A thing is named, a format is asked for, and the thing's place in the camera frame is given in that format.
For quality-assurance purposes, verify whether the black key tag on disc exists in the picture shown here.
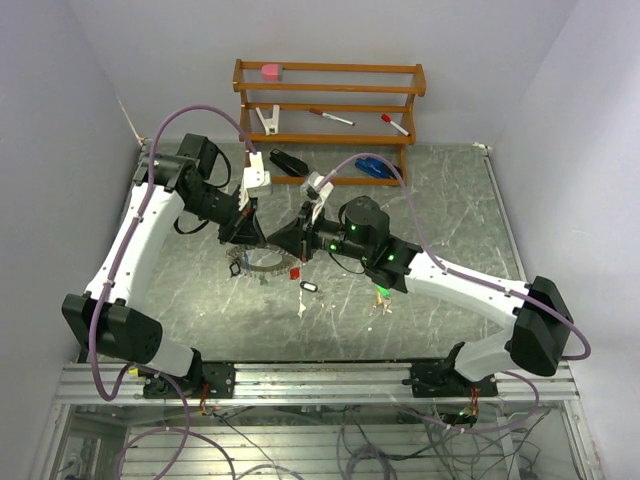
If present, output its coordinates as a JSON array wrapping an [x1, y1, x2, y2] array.
[[229, 264, 241, 277]]

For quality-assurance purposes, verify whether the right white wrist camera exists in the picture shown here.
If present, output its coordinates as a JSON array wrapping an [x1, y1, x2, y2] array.
[[301, 171, 334, 224]]

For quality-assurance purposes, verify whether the white clip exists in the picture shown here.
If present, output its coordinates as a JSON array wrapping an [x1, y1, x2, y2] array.
[[255, 104, 280, 136]]

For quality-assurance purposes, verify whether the black white key tag key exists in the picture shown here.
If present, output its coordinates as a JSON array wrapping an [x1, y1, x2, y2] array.
[[299, 281, 324, 304]]

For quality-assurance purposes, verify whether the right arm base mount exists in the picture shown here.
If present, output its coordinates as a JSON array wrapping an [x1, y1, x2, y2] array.
[[401, 359, 498, 398]]

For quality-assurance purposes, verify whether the green tag key bunch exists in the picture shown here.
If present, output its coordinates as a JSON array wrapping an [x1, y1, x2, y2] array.
[[370, 285, 392, 316]]

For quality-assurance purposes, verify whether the pink eraser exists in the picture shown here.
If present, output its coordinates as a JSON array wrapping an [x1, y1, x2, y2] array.
[[260, 63, 283, 82]]

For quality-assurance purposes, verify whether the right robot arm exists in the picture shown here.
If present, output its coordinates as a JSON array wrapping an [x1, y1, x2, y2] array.
[[268, 196, 573, 396]]

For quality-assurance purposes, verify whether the red white marker right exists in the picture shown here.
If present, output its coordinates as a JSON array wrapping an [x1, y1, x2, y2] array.
[[381, 114, 410, 137]]

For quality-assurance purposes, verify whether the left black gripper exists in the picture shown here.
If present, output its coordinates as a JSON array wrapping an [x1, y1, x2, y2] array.
[[186, 184, 267, 248]]

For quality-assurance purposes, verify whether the aluminium rail frame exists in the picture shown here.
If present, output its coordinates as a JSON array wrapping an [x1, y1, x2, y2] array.
[[54, 363, 580, 406]]

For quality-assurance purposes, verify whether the wooden shelf rack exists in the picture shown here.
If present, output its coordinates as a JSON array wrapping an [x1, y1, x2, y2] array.
[[232, 59, 427, 174]]

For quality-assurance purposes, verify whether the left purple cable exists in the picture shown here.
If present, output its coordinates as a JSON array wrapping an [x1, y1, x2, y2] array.
[[87, 104, 259, 480]]

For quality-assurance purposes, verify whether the blue stapler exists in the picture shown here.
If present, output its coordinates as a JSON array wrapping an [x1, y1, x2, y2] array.
[[354, 156, 403, 179]]

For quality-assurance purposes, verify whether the grey keyring disc with rings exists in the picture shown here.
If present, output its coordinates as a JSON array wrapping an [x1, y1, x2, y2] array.
[[226, 245, 298, 278]]

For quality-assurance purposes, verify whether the red white marker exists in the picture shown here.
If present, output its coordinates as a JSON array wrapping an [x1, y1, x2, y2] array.
[[309, 108, 355, 127], [381, 114, 410, 137]]

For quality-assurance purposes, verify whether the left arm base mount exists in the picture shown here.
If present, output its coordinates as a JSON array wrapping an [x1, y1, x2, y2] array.
[[197, 362, 236, 400]]

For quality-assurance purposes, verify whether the black stapler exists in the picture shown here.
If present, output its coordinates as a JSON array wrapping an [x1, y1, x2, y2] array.
[[269, 149, 310, 177]]

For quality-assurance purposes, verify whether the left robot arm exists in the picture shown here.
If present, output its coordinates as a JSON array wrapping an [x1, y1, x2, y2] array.
[[61, 134, 271, 397]]

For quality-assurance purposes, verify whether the red white marker left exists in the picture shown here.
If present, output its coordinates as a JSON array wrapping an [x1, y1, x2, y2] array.
[[309, 108, 355, 127]]

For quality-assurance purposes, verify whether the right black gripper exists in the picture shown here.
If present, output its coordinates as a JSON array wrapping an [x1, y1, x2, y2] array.
[[268, 200, 372, 262]]

